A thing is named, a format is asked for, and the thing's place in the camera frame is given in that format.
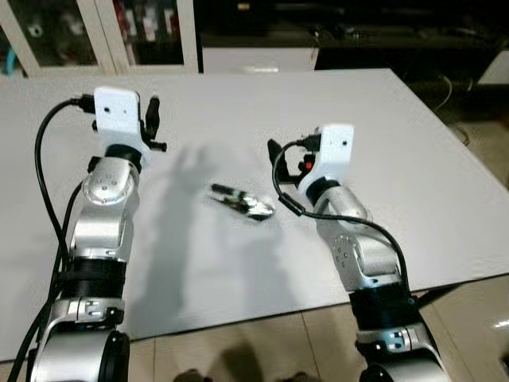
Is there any crumpled silver wrapper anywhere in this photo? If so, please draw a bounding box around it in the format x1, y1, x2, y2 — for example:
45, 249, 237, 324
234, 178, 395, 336
208, 182, 278, 223

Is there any white glass door cabinet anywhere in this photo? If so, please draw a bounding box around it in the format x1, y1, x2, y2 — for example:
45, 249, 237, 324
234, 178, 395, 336
0, 0, 200, 79

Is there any black low cabinet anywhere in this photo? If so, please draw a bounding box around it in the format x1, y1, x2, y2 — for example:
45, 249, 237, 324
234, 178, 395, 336
195, 0, 509, 85

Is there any black table leg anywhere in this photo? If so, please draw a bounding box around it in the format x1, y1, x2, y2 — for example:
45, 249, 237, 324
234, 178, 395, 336
413, 283, 463, 310

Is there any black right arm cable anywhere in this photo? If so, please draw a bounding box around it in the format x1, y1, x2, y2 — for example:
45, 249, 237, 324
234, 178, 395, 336
271, 134, 415, 305

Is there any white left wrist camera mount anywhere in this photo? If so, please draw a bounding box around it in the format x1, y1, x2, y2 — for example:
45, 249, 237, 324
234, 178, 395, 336
93, 86, 153, 153

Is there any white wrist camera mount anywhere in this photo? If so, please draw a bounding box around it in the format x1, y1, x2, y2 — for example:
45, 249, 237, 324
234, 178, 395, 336
93, 86, 153, 153
297, 123, 356, 197

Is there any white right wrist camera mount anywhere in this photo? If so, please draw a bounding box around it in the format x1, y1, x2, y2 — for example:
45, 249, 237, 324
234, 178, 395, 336
297, 123, 356, 197

